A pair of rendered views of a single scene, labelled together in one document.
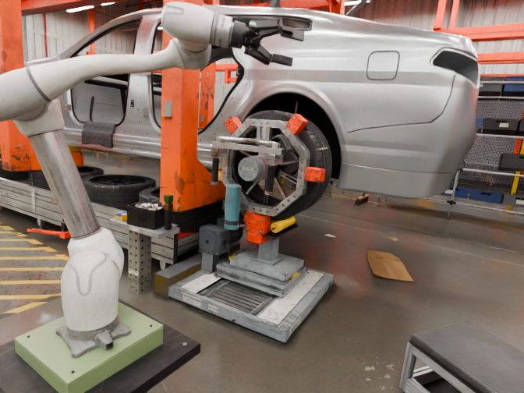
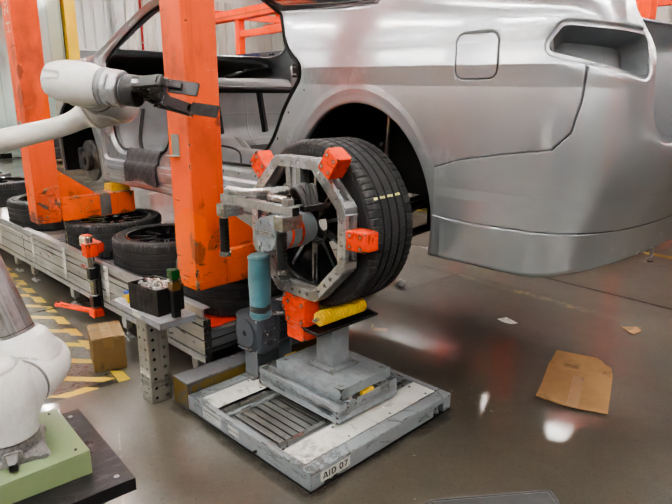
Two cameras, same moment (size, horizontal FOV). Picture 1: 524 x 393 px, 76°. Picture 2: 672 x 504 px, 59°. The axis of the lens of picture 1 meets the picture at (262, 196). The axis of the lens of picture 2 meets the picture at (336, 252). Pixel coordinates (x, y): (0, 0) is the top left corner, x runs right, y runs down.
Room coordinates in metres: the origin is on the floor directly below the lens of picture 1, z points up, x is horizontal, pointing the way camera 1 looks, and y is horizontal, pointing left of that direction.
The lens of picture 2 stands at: (-0.15, -0.80, 1.34)
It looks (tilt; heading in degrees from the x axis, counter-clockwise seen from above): 15 degrees down; 18
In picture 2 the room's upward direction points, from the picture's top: straight up
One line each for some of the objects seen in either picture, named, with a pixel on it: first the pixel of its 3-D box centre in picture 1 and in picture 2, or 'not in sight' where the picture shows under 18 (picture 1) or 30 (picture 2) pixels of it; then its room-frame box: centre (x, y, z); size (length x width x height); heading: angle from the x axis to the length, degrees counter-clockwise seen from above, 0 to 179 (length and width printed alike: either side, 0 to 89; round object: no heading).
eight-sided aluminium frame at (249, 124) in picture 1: (263, 167); (300, 227); (1.94, 0.01, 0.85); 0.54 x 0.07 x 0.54; 62
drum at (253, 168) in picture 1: (256, 168); (286, 229); (1.87, 0.04, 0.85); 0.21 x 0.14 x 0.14; 152
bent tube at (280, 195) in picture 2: (271, 136); (292, 186); (1.78, -0.02, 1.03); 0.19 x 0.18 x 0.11; 152
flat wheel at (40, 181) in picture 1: (68, 180); (114, 231); (3.36, 2.00, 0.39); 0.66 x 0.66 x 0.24
